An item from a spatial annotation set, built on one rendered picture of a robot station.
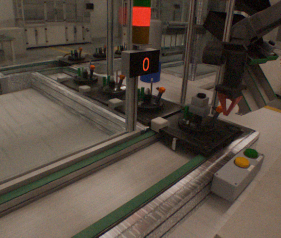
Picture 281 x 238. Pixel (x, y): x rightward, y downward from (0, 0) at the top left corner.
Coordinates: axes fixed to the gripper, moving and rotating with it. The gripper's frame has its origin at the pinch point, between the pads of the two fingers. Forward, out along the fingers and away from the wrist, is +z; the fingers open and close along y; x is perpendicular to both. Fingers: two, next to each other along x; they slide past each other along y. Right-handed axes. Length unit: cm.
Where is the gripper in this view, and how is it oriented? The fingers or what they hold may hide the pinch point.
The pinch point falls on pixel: (225, 113)
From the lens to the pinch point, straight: 78.8
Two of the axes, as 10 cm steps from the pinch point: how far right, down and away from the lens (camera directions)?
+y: -7.1, 2.6, -6.6
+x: 7.1, 3.2, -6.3
